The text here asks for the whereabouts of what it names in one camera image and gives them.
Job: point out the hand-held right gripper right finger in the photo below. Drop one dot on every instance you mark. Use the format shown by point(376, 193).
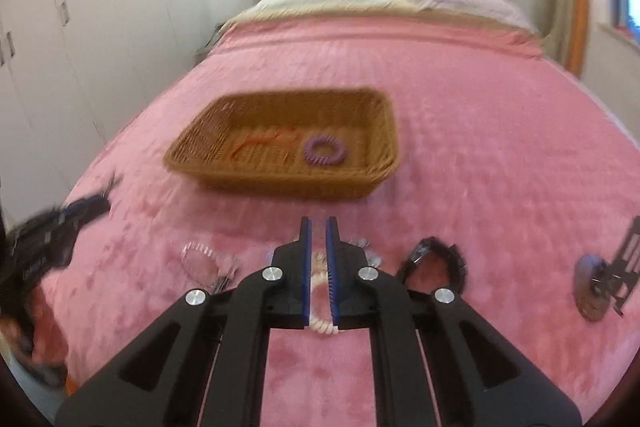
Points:
point(332, 267)

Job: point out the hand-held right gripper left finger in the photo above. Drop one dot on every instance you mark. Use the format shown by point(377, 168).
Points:
point(305, 267)

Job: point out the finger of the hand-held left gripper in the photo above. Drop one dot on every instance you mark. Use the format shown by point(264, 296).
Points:
point(112, 187)
point(87, 209)

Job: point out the brown wicker basket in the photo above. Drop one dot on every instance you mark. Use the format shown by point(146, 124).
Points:
point(280, 179)

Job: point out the black wristwatch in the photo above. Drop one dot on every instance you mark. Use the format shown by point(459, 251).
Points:
point(450, 252)

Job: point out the orange red hair accessory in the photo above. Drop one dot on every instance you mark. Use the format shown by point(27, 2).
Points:
point(260, 141)

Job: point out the white wardrobe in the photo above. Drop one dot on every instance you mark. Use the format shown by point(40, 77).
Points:
point(100, 32)

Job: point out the pink blanket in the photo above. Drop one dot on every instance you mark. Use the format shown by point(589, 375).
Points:
point(475, 157)

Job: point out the beige bed sheet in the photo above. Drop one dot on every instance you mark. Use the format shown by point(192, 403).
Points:
point(300, 11)

